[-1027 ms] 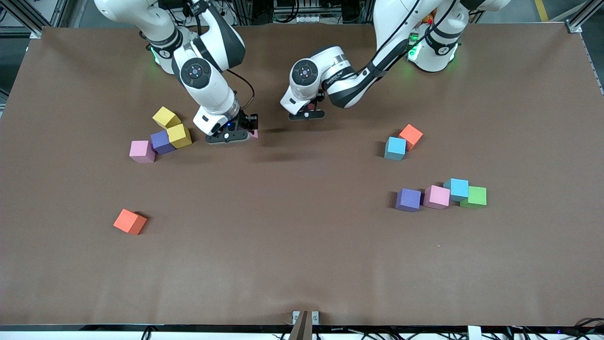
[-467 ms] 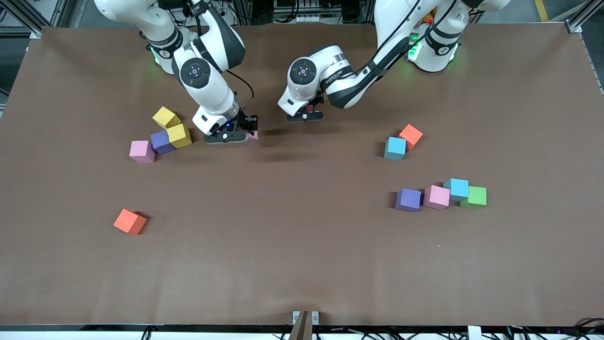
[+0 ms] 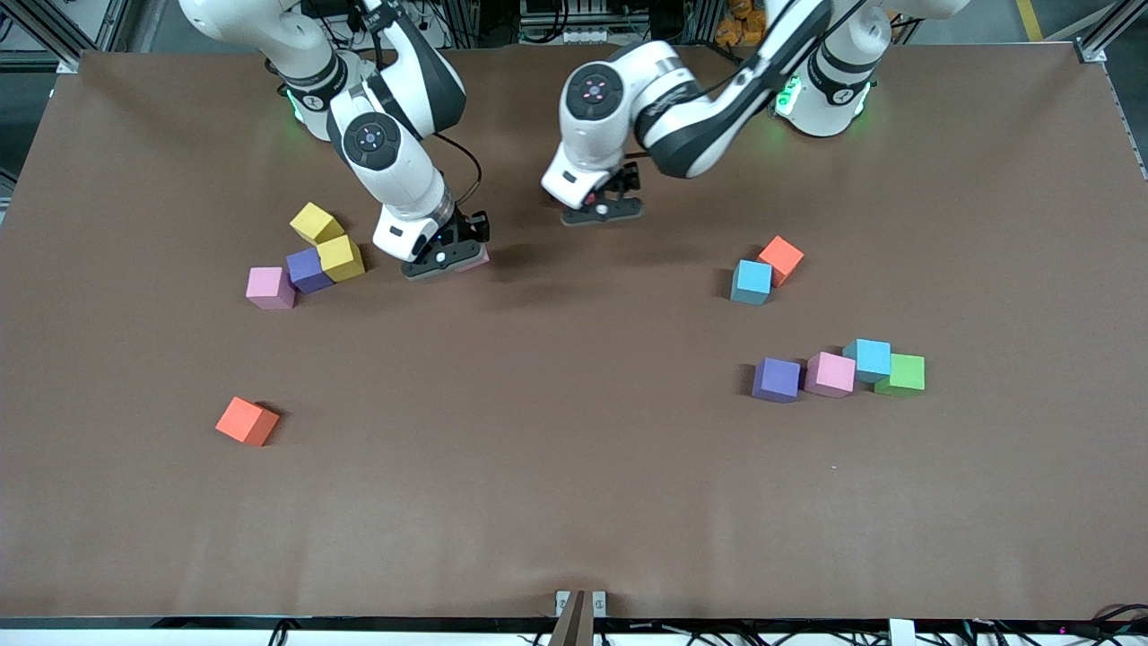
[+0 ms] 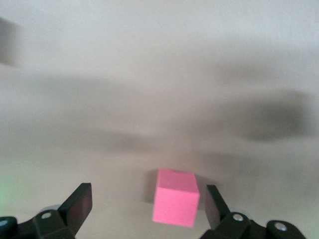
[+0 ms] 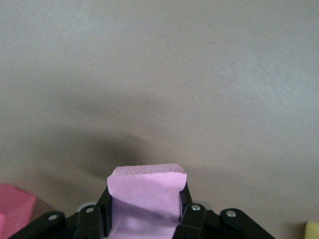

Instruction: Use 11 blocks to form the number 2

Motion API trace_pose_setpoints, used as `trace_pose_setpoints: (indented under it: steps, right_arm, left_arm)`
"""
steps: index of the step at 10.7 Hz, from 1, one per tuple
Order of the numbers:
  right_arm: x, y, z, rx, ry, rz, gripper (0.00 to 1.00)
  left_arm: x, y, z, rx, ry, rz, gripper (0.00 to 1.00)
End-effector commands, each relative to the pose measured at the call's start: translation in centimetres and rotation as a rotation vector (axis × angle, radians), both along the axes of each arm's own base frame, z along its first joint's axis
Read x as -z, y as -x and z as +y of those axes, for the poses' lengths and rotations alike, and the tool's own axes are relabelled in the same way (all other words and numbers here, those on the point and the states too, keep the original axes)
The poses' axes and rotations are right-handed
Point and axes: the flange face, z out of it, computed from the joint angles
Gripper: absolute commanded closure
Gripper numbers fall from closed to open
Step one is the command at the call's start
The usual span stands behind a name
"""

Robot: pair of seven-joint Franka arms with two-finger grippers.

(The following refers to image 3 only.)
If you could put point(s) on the yellow foam cube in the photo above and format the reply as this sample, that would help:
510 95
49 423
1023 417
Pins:
341 258
314 222

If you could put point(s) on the blue foam cube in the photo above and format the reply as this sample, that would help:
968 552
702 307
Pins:
868 357
751 282

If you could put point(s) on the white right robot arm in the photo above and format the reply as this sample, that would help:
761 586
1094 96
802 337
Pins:
395 170

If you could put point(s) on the orange foam cube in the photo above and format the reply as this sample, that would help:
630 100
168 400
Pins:
784 257
247 421

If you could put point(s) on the bag of orange fruit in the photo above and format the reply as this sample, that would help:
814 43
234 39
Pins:
735 22

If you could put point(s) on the grey metal bracket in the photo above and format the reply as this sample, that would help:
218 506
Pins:
562 606

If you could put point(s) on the long white power strip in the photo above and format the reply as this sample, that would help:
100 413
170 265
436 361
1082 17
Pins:
556 36

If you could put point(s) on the white edge bracket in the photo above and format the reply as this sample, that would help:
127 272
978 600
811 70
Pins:
901 632

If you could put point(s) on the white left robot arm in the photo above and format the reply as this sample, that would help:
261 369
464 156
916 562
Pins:
682 117

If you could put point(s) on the purple foam cube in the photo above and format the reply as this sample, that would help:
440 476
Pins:
777 379
305 269

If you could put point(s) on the brown tapered post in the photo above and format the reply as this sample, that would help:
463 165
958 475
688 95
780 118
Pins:
574 628

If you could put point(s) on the green foam cube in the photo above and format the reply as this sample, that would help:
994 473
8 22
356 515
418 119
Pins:
904 374

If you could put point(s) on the pink foam cube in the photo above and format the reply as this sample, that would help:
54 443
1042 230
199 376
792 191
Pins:
269 287
477 262
830 374

